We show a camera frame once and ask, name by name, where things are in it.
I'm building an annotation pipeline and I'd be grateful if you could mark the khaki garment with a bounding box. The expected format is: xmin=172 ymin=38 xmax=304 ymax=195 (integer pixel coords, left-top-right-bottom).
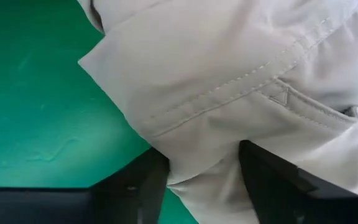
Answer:
xmin=76 ymin=0 xmax=358 ymax=224

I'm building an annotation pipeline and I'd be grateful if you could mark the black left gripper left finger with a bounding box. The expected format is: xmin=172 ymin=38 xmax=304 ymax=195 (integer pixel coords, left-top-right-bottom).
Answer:
xmin=0 ymin=147 xmax=170 ymax=224

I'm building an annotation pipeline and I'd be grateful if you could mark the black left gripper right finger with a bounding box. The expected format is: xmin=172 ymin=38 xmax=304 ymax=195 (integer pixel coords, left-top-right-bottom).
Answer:
xmin=239 ymin=139 xmax=358 ymax=224

